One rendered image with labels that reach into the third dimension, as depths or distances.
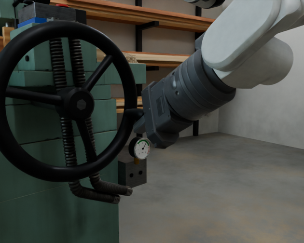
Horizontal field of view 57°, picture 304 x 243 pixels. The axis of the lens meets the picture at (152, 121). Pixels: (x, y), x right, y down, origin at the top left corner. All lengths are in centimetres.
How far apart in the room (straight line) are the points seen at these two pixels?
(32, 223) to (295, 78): 354
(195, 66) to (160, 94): 10
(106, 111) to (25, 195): 29
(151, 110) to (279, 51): 21
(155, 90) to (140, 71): 37
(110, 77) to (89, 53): 16
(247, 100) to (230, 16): 395
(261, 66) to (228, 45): 6
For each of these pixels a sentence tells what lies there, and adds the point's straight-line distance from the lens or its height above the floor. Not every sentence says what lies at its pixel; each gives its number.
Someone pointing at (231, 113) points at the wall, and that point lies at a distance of 448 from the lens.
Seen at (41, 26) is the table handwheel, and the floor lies 94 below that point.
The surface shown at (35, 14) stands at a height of 98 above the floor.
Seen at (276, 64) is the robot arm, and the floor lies 87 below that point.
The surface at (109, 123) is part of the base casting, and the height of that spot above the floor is 73.
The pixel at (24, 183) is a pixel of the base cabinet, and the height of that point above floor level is 62.
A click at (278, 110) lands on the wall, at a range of 403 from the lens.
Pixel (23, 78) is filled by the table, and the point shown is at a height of 86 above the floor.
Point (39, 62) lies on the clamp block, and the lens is 59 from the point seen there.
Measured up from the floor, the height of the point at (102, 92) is 82.
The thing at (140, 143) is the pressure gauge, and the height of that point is 68.
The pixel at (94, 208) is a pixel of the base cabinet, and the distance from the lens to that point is 83.
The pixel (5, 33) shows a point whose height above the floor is 96.
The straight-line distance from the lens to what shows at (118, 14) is 311.
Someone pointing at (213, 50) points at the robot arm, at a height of 89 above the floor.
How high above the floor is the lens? 86
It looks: 9 degrees down
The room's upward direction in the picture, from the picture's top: straight up
